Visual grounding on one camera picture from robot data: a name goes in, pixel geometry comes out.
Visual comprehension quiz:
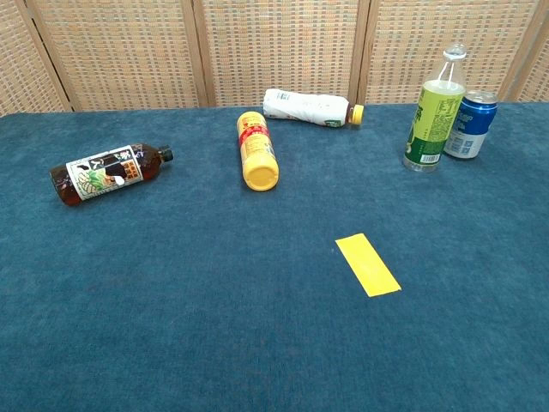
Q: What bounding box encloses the yellow rectangular marker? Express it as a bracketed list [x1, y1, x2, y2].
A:
[335, 233, 402, 298]

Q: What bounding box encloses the yellow bottle red label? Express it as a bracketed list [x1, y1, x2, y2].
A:
[236, 111, 281, 191]

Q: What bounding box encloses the blue table cloth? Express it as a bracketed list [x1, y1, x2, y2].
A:
[0, 100, 549, 412]

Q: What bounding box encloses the white bottle yellow cap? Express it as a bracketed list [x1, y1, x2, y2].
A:
[262, 88, 365, 130]

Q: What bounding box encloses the brown tea bottle black cap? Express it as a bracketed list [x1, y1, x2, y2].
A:
[49, 142, 175, 208]

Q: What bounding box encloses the clear bottle green label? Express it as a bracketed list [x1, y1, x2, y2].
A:
[402, 42, 468, 174]

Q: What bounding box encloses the blue white drink can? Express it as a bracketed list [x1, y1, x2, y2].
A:
[443, 89, 499, 161]

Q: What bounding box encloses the woven folding screen wood frame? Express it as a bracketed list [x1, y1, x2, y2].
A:
[0, 0, 549, 118]

